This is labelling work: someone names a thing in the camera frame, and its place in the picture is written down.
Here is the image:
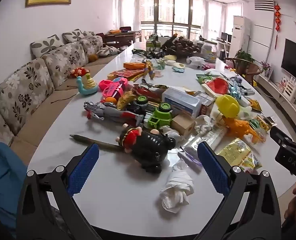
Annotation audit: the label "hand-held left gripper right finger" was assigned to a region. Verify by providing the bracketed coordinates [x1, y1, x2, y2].
[188, 141, 282, 240]

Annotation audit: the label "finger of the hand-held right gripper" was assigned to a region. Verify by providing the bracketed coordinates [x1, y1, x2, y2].
[270, 126, 293, 147]

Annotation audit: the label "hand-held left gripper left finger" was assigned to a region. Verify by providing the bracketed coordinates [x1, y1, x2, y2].
[16, 143, 108, 240]

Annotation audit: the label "yellow green packet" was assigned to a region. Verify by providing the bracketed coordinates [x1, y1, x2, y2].
[250, 115, 275, 135]

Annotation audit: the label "clear purple wrapper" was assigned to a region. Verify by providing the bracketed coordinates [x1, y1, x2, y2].
[178, 146, 204, 172]

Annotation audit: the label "yellow printed snack packet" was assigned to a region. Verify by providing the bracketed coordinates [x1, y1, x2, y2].
[216, 139, 262, 172]

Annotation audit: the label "grey pen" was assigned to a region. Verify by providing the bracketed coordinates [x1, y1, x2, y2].
[69, 134, 123, 152]

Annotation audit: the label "clear plastic wrapper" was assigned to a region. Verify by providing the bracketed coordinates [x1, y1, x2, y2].
[180, 120, 226, 153]

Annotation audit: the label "white television cabinet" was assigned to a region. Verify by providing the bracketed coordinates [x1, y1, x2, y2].
[255, 72, 296, 140]

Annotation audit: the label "yellow snack bag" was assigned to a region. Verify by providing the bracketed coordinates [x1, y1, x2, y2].
[248, 99, 263, 112]

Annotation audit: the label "orange toy dinosaur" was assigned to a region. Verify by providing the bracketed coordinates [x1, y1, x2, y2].
[221, 116, 265, 144]

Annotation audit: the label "small crumpled white tissue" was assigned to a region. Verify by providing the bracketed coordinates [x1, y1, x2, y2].
[194, 115, 213, 135]

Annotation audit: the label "white slatted rack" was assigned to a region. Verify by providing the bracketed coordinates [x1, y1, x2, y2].
[278, 76, 296, 103]

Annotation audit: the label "small cardboard box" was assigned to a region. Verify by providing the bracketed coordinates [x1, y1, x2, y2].
[171, 114, 196, 137]

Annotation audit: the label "yellow toy helmet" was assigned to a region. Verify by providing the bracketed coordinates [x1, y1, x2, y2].
[215, 94, 241, 118]

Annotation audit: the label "crushed clear plastic bottle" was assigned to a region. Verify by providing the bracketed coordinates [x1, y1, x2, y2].
[228, 76, 255, 100]

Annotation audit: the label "silver red robot figure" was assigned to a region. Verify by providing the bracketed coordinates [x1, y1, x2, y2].
[83, 101, 145, 128]

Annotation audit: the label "black and red toy figure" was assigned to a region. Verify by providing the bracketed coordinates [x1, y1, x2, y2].
[115, 124, 177, 173]

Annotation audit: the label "white brown carton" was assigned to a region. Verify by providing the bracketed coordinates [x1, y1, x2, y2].
[195, 91, 216, 115]

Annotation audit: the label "small potted flowers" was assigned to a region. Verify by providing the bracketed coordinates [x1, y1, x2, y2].
[261, 61, 272, 78]

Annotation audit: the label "wooden round-back chair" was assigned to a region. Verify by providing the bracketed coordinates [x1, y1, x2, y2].
[224, 57, 263, 85]

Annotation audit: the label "blue white tissue box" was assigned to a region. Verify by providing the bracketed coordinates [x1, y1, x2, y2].
[161, 86, 202, 118]

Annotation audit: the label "green toy truck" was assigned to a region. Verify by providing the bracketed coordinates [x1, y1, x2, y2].
[143, 102, 174, 132]

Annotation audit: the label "black television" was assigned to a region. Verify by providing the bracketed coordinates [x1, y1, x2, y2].
[281, 38, 296, 82]

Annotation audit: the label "red paper bowl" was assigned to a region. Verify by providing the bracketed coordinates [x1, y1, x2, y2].
[201, 77, 229, 98]

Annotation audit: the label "blue cloth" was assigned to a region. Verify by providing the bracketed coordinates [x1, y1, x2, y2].
[0, 141, 29, 240]

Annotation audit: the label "yellow red patterned toy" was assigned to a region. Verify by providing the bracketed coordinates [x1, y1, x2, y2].
[117, 91, 137, 110]

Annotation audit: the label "green snail toy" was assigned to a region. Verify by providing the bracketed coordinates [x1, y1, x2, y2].
[76, 73, 99, 97]

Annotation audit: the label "green potted plant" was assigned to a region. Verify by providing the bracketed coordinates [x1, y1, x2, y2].
[234, 49, 254, 67]

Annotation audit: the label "black green toy car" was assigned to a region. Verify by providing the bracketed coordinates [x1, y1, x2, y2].
[132, 95, 163, 115]

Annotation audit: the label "pink toy water gun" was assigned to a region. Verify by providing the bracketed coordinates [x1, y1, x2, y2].
[98, 77, 129, 99]

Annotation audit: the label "green snack bag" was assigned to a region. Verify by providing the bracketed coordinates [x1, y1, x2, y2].
[196, 73, 214, 84]

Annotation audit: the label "floral fabric sofa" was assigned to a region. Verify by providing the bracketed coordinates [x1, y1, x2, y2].
[0, 31, 121, 160]

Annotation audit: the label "red flower plush toy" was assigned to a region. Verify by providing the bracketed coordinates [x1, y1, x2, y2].
[70, 66, 87, 78]

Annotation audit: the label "red toy vehicle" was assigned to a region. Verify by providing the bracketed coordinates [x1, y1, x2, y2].
[132, 84, 168, 100]

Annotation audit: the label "red yellow long packets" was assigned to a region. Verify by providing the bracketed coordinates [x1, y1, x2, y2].
[107, 69, 145, 82]

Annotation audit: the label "white standing air conditioner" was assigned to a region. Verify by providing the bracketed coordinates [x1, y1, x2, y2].
[231, 16, 252, 57]

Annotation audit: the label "white plastic jar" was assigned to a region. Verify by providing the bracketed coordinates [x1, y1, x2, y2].
[201, 42, 218, 63]

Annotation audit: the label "desk with computer monitors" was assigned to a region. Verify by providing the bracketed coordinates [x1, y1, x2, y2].
[216, 31, 233, 58]

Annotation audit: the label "white tape roll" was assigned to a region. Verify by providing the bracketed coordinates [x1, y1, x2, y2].
[171, 63, 186, 73]

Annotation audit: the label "white plastic bag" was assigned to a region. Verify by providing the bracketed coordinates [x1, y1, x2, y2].
[186, 56, 207, 69]

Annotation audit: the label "orange box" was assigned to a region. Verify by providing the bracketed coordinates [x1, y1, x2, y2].
[123, 62, 146, 70]

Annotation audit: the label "colourful toy figure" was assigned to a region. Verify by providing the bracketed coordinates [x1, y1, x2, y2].
[143, 60, 158, 80]

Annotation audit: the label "light green toy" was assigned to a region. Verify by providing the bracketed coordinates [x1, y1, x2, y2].
[156, 58, 168, 70]

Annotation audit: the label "bowl of dark fruits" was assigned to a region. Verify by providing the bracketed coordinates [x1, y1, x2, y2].
[166, 36, 203, 57]

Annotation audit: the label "large leaf print cushion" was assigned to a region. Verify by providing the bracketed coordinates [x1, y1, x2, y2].
[30, 34, 65, 59]

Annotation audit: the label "dark camouflage toy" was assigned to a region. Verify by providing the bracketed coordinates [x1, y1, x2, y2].
[132, 49, 167, 60]

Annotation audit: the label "green white box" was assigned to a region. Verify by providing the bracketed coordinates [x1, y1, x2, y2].
[146, 37, 161, 52]

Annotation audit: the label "wooden side table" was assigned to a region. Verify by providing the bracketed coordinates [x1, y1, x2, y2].
[103, 30, 142, 48]

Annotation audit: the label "window with white curtains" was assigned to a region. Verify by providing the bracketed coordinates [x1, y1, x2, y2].
[113, 0, 243, 40]

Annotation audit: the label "red knot wall ornament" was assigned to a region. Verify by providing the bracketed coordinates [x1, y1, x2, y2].
[274, 4, 282, 49]

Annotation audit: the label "wall air vent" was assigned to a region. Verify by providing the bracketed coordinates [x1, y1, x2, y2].
[254, 0, 275, 12]

